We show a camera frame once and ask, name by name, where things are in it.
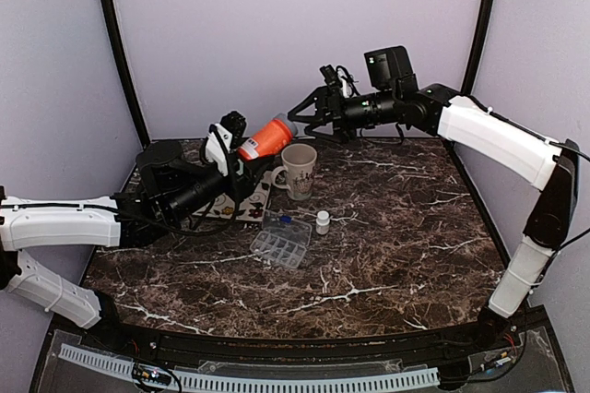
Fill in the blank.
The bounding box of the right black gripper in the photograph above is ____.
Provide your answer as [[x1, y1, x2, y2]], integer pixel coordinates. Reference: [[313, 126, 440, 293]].
[[289, 85, 399, 144]]

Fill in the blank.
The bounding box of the orange pill bottle grey cap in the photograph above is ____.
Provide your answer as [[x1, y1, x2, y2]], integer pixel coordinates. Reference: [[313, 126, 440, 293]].
[[238, 113, 298, 161]]

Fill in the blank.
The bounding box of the clear plastic pill organizer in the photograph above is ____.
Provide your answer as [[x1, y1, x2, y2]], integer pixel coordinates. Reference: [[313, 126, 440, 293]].
[[250, 210, 312, 269]]

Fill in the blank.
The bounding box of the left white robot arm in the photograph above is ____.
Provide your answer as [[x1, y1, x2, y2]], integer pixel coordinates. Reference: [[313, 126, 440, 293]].
[[1, 140, 274, 352]]

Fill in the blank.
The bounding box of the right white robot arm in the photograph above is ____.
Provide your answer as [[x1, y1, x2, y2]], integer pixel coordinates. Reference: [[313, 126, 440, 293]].
[[288, 46, 582, 351]]

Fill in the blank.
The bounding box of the floral rectangular ceramic plate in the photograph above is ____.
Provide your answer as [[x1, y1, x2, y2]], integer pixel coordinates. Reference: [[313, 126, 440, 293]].
[[206, 171, 271, 222]]

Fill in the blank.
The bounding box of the cream ceramic mug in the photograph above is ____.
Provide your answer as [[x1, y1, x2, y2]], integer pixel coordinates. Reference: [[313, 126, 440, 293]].
[[271, 143, 317, 201]]

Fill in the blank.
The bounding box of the small white pill bottle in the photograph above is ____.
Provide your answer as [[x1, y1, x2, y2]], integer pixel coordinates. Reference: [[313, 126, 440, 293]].
[[315, 210, 330, 235]]

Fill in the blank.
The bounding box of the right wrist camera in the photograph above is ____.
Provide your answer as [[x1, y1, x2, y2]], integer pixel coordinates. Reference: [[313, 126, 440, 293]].
[[320, 65, 360, 99]]

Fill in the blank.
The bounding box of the black front rail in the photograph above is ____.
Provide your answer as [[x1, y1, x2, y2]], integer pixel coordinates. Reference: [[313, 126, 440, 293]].
[[82, 323, 524, 365]]

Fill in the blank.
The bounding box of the white slotted cable duct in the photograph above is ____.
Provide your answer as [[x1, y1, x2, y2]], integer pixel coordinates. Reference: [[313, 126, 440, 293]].
[[58, 344, 440, 393]]

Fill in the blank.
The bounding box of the right black frame post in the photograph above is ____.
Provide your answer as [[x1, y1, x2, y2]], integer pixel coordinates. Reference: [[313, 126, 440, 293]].
[[461, 0, 494, 94]]

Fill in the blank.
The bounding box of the black frame post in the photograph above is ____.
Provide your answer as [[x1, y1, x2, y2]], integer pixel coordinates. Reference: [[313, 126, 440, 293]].
[[461, 0, 494, 94], [100, 0, 151, 149]]

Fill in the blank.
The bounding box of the left black frame post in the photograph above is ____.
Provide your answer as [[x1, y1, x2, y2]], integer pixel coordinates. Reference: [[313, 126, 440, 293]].
[[100, 0, 151, 149]]

